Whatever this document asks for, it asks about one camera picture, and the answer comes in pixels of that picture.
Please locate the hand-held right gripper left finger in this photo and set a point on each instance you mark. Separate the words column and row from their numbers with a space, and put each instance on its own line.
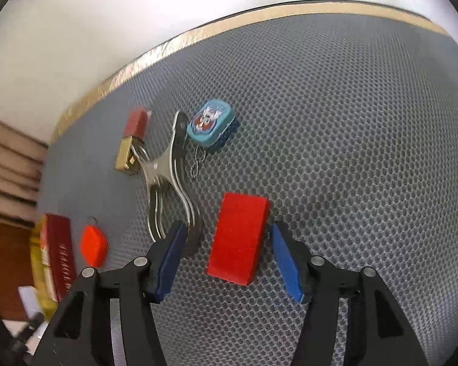
column 171, row 263

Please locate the small red tape measure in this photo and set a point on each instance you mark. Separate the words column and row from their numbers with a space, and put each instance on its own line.
column 94, row 246

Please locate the red tin with gold inside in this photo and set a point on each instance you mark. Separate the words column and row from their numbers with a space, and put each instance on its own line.
column 59, row 251

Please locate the red block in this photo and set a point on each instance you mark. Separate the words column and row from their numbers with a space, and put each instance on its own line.
column 238, row 236

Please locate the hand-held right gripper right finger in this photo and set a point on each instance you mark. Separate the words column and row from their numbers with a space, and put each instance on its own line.
column 286, row 263

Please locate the beige leaf-print curtain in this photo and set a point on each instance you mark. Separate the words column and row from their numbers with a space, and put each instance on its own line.
column 11, row 175

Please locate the silver metal clip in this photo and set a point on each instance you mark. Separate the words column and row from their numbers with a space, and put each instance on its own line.
column 164, row 167

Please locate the gold satin cloth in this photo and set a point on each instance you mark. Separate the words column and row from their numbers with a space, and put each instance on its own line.
column 252, row 15

